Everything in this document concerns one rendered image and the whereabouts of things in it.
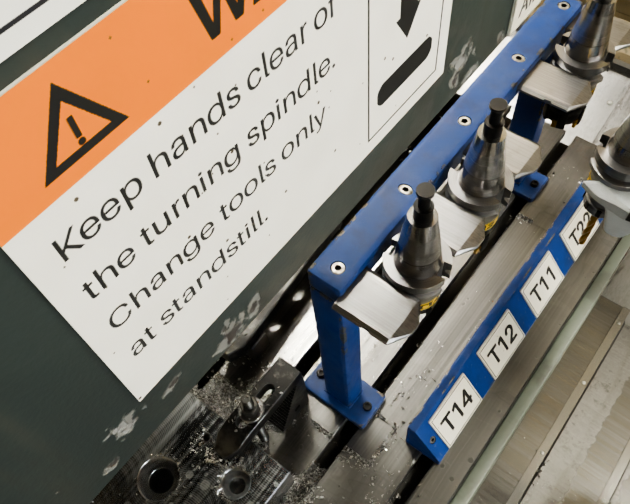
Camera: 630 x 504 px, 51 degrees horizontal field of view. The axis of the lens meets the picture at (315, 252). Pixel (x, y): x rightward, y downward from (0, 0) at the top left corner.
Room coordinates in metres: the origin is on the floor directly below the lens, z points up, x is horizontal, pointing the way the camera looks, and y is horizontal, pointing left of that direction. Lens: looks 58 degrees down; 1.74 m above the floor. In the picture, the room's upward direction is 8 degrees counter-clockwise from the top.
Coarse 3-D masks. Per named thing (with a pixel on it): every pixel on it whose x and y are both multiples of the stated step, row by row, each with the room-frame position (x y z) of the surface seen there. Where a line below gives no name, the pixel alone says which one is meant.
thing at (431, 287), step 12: (396, 240) 0.32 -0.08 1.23; (384, 252) 0.31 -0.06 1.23; (444, 252) 0.30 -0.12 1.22; (384, 264) 0.30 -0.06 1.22; (444, 264) 0.29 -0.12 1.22; (384, 276) 0.30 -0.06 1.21; (396, 276) 0.28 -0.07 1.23; (432, 276) 0.28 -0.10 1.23; (444, 276) 0.29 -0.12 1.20; (408, 288) 0.27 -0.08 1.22; (420, 288) 0.27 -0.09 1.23; (432, 288) 0.27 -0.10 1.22
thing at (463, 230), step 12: (444, 204) 0.36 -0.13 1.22; (456, 204) 0.36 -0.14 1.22; (444, 216) 0.35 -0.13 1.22; (456, 216) 0.35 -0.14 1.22; (468, 216) 0.34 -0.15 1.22; (480, 216) 0.34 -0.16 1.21; (444, 228) 0.33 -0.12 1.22; (456, 228) 0.33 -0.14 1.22; (468, 228) 0.33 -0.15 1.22; (480, 228) 0.33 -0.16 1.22; (444, 240) 0.32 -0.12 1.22; (456, 240) 0.32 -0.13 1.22; (468, 240) 0.32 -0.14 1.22; (480, 240) 0.32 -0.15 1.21; (456, 252) 0.31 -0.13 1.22
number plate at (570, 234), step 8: (584, 208) 0.50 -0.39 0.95; (576, 216) 0.49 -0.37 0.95; (584, 216) 0.50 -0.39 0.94; (568, 224) 0.48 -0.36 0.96; (576, 224) 0.48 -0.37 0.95; (584, 224) 0.49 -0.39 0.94; (560, 232) 0.47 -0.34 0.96; (568, 232) 0.47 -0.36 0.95; (576, 232) 0.47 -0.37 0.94; (592, 232) 0.48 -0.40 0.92; (568, 240) 0.46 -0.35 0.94; (576, 240) 0.46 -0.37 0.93; (568, 248) 0.45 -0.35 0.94; (576, 248) 0.45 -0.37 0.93; (576, 256) 0.45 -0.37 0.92
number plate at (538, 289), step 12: (540, 264) 0.42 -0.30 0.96; (552, 264) 0.43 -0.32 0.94; (540, 276) 0.41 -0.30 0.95; (552, 276) 0.41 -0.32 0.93; (528, 288) 0.39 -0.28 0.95; (540, 288) 0.39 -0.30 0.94; (552, 288) 0.40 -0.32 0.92; (528, 300) 0.38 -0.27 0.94; (540, 300) 0.38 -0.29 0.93; (540, 312) 0.37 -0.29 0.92
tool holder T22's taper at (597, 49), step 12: (588, 0) 0.54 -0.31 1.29; (612, 0) 0.53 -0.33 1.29; (588, 12) 0.53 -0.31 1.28; (600, 12) 0.52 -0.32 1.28; (612, 12) 0.52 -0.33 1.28; (576, 24) 0.54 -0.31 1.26; (588, 24) 0.52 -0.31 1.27; (600, 24) 0.52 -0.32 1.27; (576, 36) 0.53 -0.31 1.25; (588, 36) 0.52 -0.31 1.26; (600, 36) 0.52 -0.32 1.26; (564, 48) 0.54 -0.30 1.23; (576, 48) 0.52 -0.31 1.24; (588, 48) 0.52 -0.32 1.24; (600, 48) 0.52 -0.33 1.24; (576, 60) 0.52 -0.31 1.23; (588, 60) 0.51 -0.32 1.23
